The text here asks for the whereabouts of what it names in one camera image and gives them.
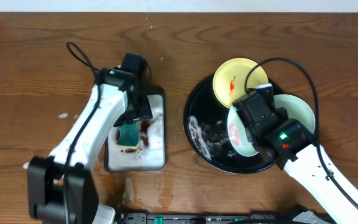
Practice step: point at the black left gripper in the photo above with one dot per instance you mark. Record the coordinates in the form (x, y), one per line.
(138, 111)

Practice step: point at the light blue front plate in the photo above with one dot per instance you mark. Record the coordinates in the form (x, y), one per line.
(238, 135)

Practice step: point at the green yellow sponge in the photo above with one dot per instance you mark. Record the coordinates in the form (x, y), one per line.
(129, 137)

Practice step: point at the light green plate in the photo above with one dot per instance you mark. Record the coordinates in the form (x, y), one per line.
(296, 109)

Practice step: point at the yellow plate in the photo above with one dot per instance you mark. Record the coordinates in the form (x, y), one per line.
(229, 81)

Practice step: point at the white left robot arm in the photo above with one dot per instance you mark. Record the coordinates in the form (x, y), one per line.
(61, 187)

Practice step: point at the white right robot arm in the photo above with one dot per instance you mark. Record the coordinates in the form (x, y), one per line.
(287, 137)

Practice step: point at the round black tray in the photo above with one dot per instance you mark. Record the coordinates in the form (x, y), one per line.
(205, 124)

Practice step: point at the rectangular soapy metal tray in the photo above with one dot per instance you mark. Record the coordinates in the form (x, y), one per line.
(150, 153)

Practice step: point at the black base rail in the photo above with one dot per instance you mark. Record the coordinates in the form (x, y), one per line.
(144, 218)

